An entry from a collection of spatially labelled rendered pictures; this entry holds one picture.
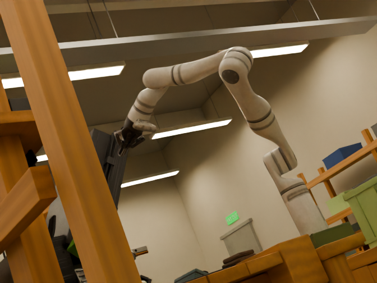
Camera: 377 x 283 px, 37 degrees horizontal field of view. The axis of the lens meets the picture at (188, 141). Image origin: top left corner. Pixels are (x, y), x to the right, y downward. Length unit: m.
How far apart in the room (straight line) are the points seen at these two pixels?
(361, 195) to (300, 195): 0.31
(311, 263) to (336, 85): 6.97
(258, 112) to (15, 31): 0.77
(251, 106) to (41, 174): 0.71
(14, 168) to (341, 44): 7.07
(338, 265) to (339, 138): 7.00
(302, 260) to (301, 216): 0.27
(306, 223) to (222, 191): 9.45
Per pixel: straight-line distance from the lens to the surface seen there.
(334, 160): 8.06
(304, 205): 1.94
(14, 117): 1.76
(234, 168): 10.85
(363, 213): 1.70
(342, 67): 8.50
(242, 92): 1.78
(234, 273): 1.53
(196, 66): 1.84
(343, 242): 1.81
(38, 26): 1.59
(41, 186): 1.45
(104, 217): 1.37
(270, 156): 1.99
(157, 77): 1.91
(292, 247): 1.70
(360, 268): 1.69
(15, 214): 1.58
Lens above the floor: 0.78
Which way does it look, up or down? 17 degrees up
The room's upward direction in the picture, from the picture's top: 22 degrees counter-clockwise
